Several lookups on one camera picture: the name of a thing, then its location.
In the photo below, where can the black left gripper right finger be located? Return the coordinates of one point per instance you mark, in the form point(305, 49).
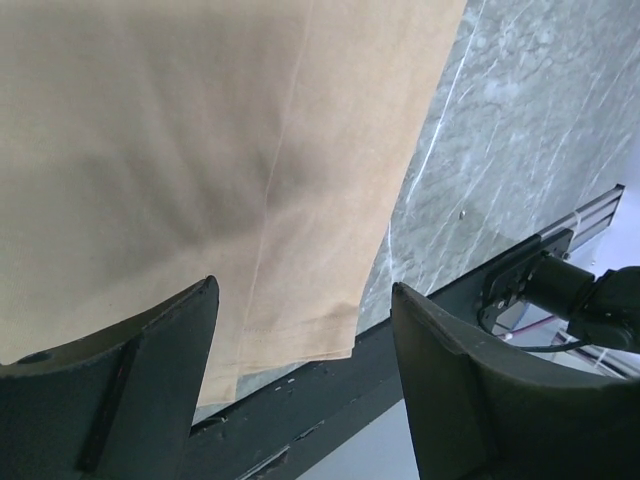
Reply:
point(479, 408)

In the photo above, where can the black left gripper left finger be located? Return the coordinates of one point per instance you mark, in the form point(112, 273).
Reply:
point(116, 404)

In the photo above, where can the beige t shirt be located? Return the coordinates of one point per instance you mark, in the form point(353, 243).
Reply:
point(148, 144)

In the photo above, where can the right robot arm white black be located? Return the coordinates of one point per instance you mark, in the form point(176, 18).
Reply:
point(601, 311)

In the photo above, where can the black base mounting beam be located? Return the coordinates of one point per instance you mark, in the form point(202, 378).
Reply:
point(285, 428)

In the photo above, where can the aluminium frame rail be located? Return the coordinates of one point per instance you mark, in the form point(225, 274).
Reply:
point(589, 220)

